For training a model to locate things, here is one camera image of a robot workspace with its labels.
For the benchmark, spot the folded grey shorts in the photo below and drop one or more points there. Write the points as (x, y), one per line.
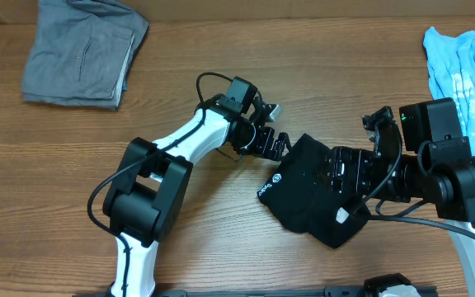
(82, 53)

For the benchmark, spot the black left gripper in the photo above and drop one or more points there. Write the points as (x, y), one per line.
(261, 145)

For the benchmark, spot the light blue t-shirt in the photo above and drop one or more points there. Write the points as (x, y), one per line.
(451, 69)

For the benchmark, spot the black polo shirt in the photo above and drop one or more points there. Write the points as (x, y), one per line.
(300, 195)

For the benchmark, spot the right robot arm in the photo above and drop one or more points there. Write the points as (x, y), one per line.
(421, 170)

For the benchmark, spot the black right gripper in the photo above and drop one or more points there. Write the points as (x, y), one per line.
(359, 157)

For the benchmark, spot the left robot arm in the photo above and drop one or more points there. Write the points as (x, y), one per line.
(146, 192)

